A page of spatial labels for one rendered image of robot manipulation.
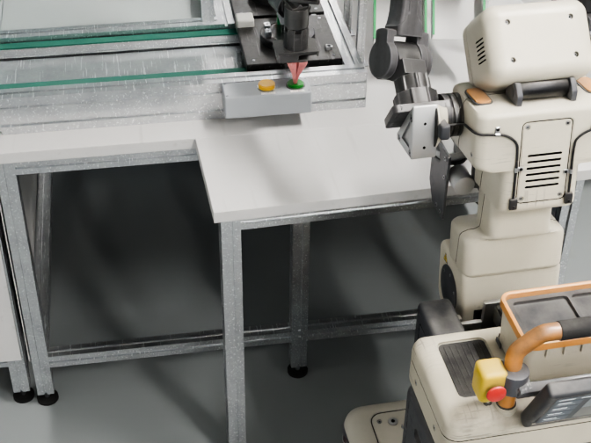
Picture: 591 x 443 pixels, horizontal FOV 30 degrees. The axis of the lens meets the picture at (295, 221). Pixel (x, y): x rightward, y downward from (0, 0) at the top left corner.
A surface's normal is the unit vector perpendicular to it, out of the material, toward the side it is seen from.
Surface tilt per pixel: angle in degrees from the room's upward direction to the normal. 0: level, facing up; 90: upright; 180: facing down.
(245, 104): 90
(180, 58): 0
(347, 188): 0
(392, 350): 0
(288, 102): 90
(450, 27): 45
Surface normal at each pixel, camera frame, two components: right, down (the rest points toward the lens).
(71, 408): 0.01, -0.79
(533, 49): 0.16, -0.09
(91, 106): 0.16, 0.60
